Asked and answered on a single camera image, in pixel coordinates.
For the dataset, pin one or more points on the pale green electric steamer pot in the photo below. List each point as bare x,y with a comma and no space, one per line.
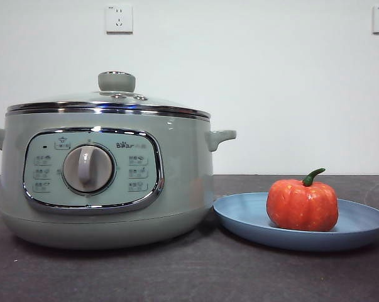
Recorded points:
183,157

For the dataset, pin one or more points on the orange toy pumpkin green stem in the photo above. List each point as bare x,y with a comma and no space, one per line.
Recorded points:
302,204

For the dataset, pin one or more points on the glass lid with green knob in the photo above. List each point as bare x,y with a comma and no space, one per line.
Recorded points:
117,82

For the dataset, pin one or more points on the blue round plate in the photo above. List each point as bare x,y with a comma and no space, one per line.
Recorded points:
239,220

